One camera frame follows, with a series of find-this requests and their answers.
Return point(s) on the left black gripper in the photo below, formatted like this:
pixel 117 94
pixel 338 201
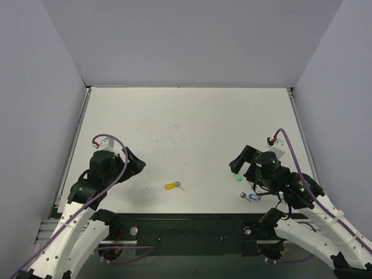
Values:
pixel 128 167

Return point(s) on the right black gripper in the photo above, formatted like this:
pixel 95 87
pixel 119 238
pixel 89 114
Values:
pixel 247 162

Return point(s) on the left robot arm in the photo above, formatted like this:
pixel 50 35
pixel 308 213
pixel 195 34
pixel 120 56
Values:
pixel 82 225

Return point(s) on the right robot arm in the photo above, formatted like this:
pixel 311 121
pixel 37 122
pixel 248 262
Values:
pixel 339 245

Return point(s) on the silver key with blue tag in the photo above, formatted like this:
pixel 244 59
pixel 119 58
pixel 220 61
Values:
pixel 244 195

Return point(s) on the blue key tag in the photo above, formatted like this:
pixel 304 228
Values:
pixel 254 197

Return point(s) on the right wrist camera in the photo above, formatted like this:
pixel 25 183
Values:
pixel 276 145

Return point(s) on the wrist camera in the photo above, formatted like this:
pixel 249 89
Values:
pixel 107 144
pixel 276 145

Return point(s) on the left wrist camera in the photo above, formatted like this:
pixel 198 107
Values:
pixel 107 144

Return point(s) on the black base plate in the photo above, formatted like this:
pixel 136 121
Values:
pixel 193 234

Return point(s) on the aluminium frame rail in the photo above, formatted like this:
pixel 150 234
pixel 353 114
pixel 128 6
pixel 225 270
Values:
pixel 302 133

